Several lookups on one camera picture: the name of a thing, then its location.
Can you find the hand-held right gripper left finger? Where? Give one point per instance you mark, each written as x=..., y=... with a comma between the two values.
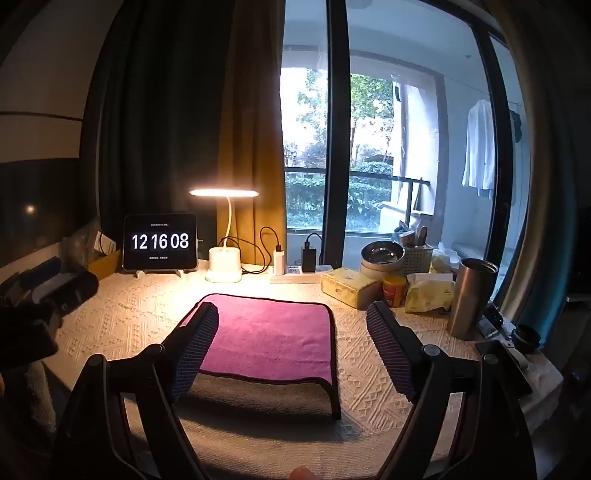
x=198, y=350

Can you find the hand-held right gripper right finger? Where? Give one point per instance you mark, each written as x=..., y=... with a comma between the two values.
x=392, y=353

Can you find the magenta towel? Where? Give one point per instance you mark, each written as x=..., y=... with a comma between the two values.
x=272, y=337

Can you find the grey towel black trim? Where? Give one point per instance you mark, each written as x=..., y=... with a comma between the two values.
x=258, y=399

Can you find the person's right hand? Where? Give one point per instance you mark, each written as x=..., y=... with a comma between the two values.
x=301, y=474

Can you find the cardboard box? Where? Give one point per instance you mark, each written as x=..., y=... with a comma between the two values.
x=104, y=267

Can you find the orange jar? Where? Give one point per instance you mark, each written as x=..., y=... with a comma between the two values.
x=394, y=291

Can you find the yellow wipes packet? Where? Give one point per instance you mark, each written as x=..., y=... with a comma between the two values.
x=429, y=295

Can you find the white textured tablecloth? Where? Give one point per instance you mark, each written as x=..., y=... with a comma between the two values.
x=138, y=314

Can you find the white tablet stand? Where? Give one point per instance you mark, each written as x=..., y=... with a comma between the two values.
x=140, y=273

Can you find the yellow tissue pack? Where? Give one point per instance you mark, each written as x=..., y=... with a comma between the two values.
x=351, y=288

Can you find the white round pot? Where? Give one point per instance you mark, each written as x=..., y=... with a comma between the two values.
x=376, y=272

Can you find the white desk lamp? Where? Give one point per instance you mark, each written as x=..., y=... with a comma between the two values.
x=225, y=265

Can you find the stainless steel tumbler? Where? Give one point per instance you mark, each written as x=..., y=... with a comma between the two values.
x=471, y=300

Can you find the white perforated utensil holder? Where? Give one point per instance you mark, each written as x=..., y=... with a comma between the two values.
x=418, y=261

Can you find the steel bowl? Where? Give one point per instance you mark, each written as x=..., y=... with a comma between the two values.
x=382, y=253

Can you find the pale crumpled packet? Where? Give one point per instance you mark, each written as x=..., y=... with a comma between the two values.
x=444, y=261

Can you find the tablet showing clock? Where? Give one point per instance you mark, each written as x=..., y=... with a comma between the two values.
x=160, y=241

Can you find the black gadget pile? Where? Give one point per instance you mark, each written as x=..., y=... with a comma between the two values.
x=501, y=350

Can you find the white charger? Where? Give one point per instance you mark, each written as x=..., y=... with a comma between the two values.
x=279, y=262

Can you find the white power strip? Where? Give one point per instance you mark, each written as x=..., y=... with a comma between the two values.
x=300, y=276

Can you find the black charger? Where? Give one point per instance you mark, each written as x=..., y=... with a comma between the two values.
x=309, y=261

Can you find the beige grey cloth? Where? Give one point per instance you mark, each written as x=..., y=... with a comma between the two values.
x=286, y=450

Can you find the black round cap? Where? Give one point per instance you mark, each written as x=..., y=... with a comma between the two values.
x=527, y=337

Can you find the balcony railing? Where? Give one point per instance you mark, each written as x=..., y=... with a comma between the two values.
x=369, y=174

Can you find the teal curtain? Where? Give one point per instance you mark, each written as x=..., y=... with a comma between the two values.
x=554, y=258

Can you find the dark green curtain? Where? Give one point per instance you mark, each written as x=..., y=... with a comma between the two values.
x=157, y=115

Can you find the hanging white shirt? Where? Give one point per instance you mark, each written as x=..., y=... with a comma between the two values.
x=479, y=147

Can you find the mustard yellow curtain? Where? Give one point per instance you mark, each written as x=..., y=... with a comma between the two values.
x=254, y=115

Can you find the black window frame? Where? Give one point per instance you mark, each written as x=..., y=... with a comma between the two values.
x=337, y=138

